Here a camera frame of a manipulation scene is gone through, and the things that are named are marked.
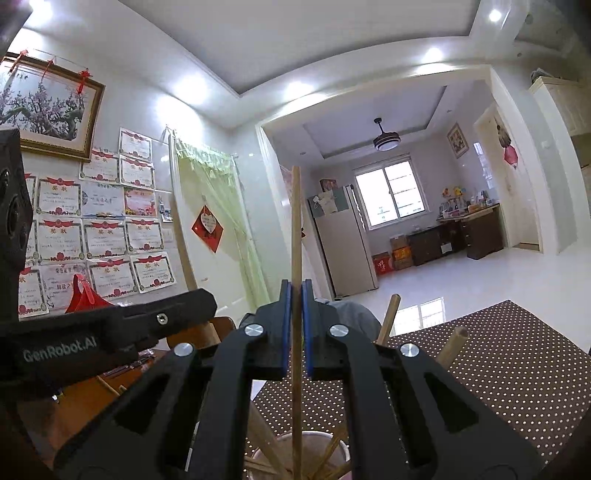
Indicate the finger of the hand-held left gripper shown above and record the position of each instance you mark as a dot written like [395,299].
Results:
[184,310]

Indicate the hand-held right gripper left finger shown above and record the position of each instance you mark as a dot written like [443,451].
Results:
[287,332]

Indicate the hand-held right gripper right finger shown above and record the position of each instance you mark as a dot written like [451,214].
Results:
[308,332]

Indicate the bundle of wooden chopsticks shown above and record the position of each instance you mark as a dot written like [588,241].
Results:
[389,318]

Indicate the single wooden chopstick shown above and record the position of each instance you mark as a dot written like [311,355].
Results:
[297,221]

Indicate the pink cup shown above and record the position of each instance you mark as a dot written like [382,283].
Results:
[339,454]

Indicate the wooden chair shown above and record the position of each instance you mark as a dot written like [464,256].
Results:
[227,323]

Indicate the grey jacket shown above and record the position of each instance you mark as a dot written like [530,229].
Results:
[355,318]

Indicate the red felt bag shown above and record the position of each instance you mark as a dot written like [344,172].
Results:
[87,297]

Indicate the red diamond door ornament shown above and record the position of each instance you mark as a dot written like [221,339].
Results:
[207,228]

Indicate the refrigerator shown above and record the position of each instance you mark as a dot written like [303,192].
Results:
[344,249]

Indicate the red cardboard box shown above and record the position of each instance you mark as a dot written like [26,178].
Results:
[382,264]

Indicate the group of award certificates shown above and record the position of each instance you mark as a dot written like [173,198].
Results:
[106,230]

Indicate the green curtain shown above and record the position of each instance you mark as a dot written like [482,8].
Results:
[217,203]

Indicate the stack of cardboard boxes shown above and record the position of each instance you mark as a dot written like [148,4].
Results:
[400,254]

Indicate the dark low cabinet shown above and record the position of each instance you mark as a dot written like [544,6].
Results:
[425,247]

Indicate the small picture on refrigerator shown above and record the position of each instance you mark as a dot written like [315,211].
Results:
[328,185]

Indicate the window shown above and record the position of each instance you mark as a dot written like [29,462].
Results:
[390,194]

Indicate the brown polka dot table mat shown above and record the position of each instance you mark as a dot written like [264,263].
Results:
[485,369]

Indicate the dark wooden desk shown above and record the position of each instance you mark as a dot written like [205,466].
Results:
[480,233]

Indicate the group of small desk items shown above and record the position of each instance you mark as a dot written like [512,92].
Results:
[466,203]

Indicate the ceiling fan lamp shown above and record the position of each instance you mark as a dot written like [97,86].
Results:
[387,142]

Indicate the framed flower picture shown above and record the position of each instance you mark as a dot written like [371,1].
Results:
[457,140]

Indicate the framed blossom picture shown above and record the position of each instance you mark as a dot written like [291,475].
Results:
[46,106]

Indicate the white door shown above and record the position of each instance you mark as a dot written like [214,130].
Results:
[521,207]

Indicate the hanging fan door ornament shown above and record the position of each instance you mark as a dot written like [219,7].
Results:
[505,143]

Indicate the recessed ceiling light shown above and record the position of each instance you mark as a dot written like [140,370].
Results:
[434,53]
[495,14]

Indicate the grey bag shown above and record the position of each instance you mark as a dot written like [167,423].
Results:
[545,76]

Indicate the small wall photo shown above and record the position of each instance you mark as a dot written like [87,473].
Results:
[166,210]

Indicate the white wall cabinet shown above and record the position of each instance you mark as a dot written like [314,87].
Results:
[568,106]

